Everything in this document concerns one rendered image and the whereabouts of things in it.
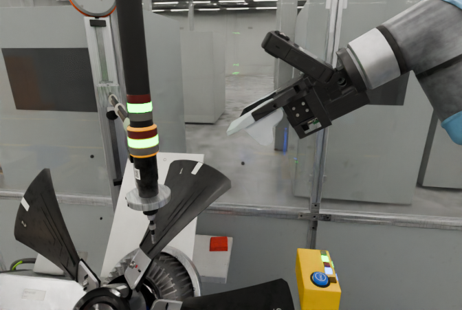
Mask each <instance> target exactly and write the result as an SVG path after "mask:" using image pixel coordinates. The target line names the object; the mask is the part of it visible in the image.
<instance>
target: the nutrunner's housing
mask: <svg viewBox="0 0 462 310"><path fill-rule="evenodd" d="M133 162H134V170H135V179H136V182H137V188H138V194H139V196H140V197H141V198H151V197H154V196H156V195H158V193H159V187H158V179H159V176H158V168H157V154H156V155H154V156H152V157H146V158H136V157H134V158H133ZM158 211H159V208H158V209H156V210H151V211H143V214H144V215H147V216H152V215H154V214H156V213H157V212H158Z"/></svg>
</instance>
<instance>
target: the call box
mask: <svg viewBox="0 0 462 310"><path fill-rule="evenodd" d="M323 251H326V250H323ZM326 253H327V255H326V256H327V257H328V259H329V261H328V262H329V264H330V266H331V267H328V268H331V270H332V272H333V273H332V274H326V271H325V267H324V264H323V261H322V256H321V254H320V250H310V249H300V248H298V249H297V253H296V268H295V270H296V280H297V285H298V294H299V298H300V308H301V310H338V309H339V304H340V296H341V290H340V286H339V283H338V279H337V277H336V273H335V271H334V268H333V265H332V262H331V259H330V255H329V252H328V251H326ZM314 272H322V273H325V275H326V276H327V278H328V283H327V284H326V285H318V284H317V283H315V282H314V280H313V274H314ZM330 276H331V277H335V279H336V281H337V283H330V280H329V277H330Z"/></svg>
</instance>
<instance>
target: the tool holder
mask: <svg viewBox="0 0 462 310"><path fill-rule="evenodd" d="M127 153H128V158H129V160H130V162H131V163H133V170H134V162H133V156H131V155H130V152H129V149H128V150H127ZM134 177H135V170H134ZM135 186H136V188H134V189H132V190H131V191H130V192H129V193H128V194H127V196H126V197H125V199H126V202H127V206H128V207H130V209H133V210H137V211H151V210H156V209H158V208H161V207H163V206H165V205H166V204H167V203H168V202H169V201H170V200H171V190H170V188H169V187H168V186H165V185H163V184H158V187H159V193H158V195H156V196H154V197H151V198H141V197H140V196H139V194H138V183H137V182H136V179H135Z"/></svg>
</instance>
